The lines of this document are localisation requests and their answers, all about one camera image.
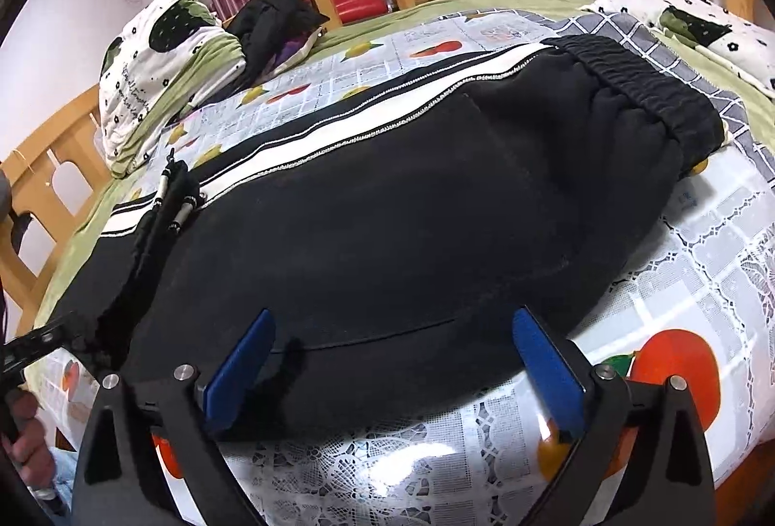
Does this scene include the fruit print plastic table cover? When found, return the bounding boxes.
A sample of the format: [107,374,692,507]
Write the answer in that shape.
[35,8,775,526]

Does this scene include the white dotted pillow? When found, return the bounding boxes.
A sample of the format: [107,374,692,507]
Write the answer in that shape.
[586,0,774,100]

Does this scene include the wooden bed frame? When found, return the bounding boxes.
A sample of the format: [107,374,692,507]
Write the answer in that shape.
[0,0,775,340]

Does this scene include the person's left hand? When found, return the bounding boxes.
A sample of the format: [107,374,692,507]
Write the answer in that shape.
[2,389,55,489]

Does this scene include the white green dotted folded quilt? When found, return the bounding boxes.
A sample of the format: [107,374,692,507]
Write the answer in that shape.
[98,0,246,178]

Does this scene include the black folded garment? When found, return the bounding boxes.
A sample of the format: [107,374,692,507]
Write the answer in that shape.
[226,0,328,92]

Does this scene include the black pants with white stripe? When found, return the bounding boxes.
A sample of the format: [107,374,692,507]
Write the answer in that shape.
[54,35,724,441]

